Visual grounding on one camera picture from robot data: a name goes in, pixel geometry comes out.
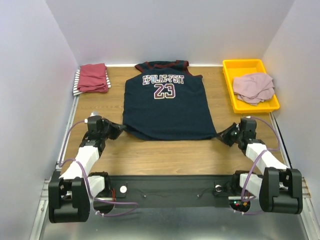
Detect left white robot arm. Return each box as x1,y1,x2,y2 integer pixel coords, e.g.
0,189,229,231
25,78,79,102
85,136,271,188
48,115,126,223

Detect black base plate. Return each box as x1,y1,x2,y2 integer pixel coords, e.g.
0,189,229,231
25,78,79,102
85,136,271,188
97,174,241,208

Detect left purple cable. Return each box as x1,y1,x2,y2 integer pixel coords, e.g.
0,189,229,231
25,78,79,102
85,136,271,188
57,118,139,217

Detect navy basketball jersey 23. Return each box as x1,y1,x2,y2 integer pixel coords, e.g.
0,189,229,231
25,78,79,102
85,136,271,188
122,60,217,141

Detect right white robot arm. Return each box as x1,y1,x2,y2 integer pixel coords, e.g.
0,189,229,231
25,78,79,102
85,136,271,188
217,116,303,215

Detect yellow plastic tray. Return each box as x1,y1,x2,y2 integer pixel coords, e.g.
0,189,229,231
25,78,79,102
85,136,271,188
222,59,280,114

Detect pink crumpled tank top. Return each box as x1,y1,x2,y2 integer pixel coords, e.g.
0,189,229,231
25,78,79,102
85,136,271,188
232,72,275,106

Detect folded striped tank top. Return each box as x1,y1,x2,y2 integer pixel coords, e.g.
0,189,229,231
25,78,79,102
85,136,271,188
72,68,112,96

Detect aluminium frame rail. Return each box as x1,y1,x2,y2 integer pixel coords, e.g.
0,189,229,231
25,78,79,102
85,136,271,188
29,96,79,240

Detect folded red tank top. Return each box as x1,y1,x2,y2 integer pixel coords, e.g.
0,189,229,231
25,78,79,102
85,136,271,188
76,63,109,93

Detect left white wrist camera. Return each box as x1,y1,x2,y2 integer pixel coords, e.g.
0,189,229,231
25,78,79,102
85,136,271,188
84,111,102,124

